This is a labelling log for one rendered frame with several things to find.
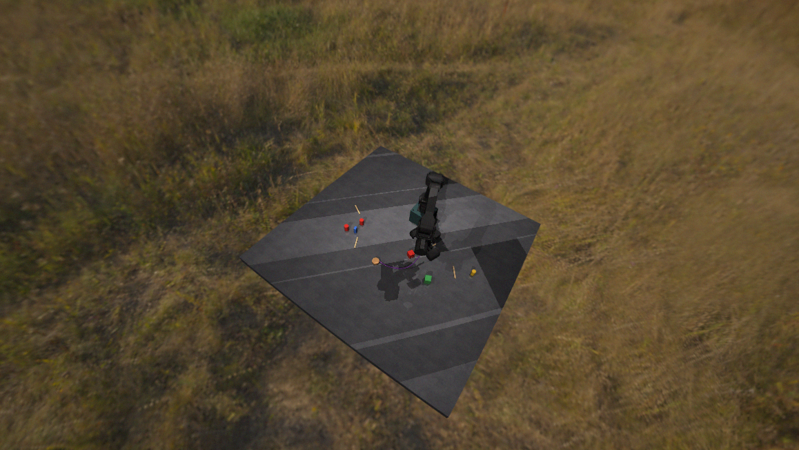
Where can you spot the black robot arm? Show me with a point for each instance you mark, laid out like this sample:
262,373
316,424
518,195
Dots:
426,229

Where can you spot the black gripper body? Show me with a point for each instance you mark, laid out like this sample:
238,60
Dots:
431,253

